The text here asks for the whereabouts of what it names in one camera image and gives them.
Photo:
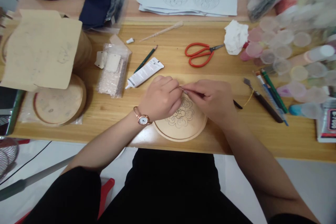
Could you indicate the dark green pencil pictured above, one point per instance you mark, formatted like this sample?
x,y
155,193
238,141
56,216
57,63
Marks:
x,y
145,59

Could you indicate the white glue box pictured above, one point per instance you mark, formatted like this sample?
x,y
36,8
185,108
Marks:
x,y
326,124

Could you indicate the white glue tube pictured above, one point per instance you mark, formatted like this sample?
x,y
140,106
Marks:
x,y
145,73

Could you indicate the small white cap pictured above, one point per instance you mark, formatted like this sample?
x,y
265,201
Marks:
x,y
130,41

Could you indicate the brown cardboard sheet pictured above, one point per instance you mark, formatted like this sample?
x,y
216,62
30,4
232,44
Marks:
x,y
39,50

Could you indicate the round wooden disc flower drawing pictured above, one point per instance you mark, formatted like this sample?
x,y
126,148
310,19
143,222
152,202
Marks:
x,y
181,127

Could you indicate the person's right hand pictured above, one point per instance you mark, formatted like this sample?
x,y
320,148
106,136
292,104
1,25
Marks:
x,y
212,100

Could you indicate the grey green pole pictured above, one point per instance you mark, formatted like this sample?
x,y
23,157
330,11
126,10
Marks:
x,y
34,175

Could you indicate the crumpled white tissue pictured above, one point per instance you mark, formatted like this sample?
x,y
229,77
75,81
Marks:
x,y
236,36

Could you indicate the stack of round wooden discs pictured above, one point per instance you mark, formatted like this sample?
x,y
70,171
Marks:
x,y
59,103

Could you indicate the bright green pencil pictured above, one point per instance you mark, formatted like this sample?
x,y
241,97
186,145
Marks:
x,y
274,91

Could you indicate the black tool tip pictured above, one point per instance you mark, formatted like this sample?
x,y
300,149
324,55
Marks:
x,y
237,104

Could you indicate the bubble wrap packet wooden tags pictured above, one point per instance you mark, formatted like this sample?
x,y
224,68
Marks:
x,y
113,71

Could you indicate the clear plastic pipette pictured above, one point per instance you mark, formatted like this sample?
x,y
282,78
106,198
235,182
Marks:
x,y
160,31

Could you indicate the red plastic stool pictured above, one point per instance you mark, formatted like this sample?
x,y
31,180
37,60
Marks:
x,y
107,187

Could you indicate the dark blue cloth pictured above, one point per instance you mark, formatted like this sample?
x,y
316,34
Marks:
x,y
95,8

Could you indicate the metal fan grille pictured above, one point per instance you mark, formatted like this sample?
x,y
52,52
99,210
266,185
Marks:
x,y
8,158

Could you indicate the group of small clear jars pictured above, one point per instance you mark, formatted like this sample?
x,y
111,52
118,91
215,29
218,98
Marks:
x,y
294,58

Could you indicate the person's left hand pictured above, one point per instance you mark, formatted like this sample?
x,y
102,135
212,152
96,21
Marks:
x,y
157,98

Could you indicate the clear plastic bag dark items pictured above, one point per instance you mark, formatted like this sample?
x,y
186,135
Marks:
x,y
118,4

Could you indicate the person's body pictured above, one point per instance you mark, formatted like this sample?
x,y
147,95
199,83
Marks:
x,y
173,190

